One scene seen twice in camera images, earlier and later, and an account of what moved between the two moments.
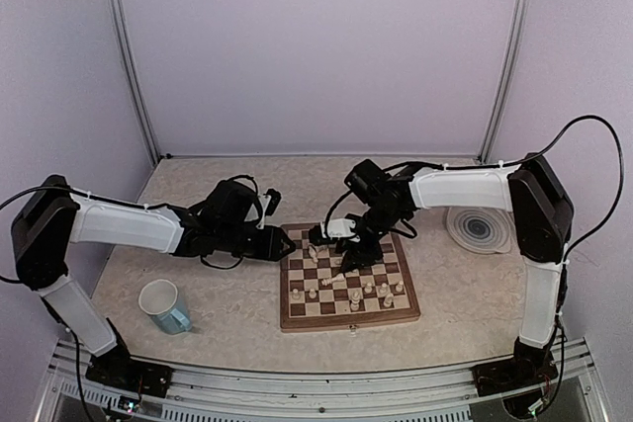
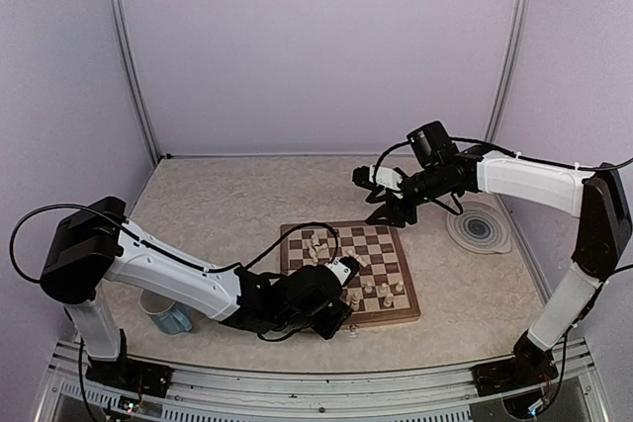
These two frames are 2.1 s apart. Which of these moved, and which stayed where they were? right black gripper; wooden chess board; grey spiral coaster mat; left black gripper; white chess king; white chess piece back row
Moved: left black gripper; right black gripper
Stayed: wooden chess board; white chess piece back row; grey spiral coaster mat; white chess king
